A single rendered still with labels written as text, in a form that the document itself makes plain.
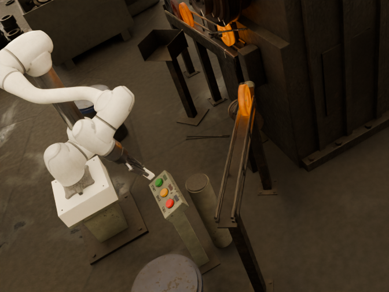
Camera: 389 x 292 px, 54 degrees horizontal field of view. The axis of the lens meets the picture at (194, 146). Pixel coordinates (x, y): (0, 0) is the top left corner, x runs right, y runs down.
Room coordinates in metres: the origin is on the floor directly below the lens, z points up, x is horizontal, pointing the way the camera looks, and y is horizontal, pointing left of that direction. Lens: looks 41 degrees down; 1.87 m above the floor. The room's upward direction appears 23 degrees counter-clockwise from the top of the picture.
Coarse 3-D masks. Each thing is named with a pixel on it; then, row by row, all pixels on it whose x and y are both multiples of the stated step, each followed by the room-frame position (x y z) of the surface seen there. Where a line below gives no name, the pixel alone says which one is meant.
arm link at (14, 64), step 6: (0, 54) 1.68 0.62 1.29; (6, 54) 1.68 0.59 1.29; (12, 54) 1.68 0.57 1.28; (0, 60) 1.66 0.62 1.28; (6, 60) 1.65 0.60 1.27; (12, 60) 1.66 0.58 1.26; (18, 60) 1.66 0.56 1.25; (0, 66) 1.63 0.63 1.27; (6, 66) 1.63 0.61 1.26; (12, 66) 1.64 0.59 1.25; (18, 66) 1.65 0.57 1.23; (0, 72) 1.60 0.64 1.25; (6, 72) 1.60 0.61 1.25; (24, 72) 1.69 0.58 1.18; (0, 78) 1.59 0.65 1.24; (0, 84) 1.58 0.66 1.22
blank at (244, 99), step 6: (246, 84) 1.52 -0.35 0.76; (240, 90) 1.47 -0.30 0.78; (246, 90) 1.49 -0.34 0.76; (240, 96) 1.45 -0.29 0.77; (246, 96) 1.46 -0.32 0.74; (240, 102) 1.43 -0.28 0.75; (246, 102) 1.44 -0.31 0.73; (240, 108) 1.43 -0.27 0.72; (246, 108) 1.42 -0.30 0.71; (246, 114) 1.42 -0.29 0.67
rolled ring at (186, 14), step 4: (180, 4) 2.72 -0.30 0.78; (184, 4) 2.69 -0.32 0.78; (180, 8) 2.76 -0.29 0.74; (184, 8) 2.66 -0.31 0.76; (188, 8) 2.65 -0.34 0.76; (184, 12) 2.77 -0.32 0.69; (188, 12) 2.63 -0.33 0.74; (184, 16) 2.76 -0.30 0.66; (188, 16) 2.62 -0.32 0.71; (184, 20) 2.76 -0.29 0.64; (188, 20) 2.64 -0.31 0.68; (192, 20) 2.62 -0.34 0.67; (192, 24) 2.64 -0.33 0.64
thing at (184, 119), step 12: (156, 36) 2.64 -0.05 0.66; (168, 36) 2.55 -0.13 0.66; (180, 36) 2.42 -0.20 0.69; (144, 48) 2.53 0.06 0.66; (156, 48) 2.61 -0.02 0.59; (168, 48) 2.32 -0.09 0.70; (180, 48) 2.39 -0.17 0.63; (144, 60) 2.50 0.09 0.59; (156, 60) 2.42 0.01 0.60; (168, 60) 2.34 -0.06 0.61; (180, 72) 2.45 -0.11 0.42; (180, 84) 2.42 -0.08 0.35; (180, 96) 2.45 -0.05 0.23; (192, 108) 2.43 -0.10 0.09; (204, 108) 2.48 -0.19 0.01; (180, 120) 2.46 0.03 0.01; (192, 120) 2.40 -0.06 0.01
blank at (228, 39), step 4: (228, 24) 1.96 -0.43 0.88; (220, 28) 2.02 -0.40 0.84; (224, 28) 1.96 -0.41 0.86; (228, 28) 1.94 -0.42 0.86; (228, 32) 1.93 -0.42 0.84; (232, 32) 1.93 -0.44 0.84; (224, 36) 2.01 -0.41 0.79; (228, 36) 1.93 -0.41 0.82; (232, 36) 1.92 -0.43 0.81; (224, 40) 2.01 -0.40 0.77; (228, 40) 1.94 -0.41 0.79; (232, 40) 1.92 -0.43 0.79; (228, 44) 1.96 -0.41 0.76; (232, 44) 1.95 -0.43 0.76
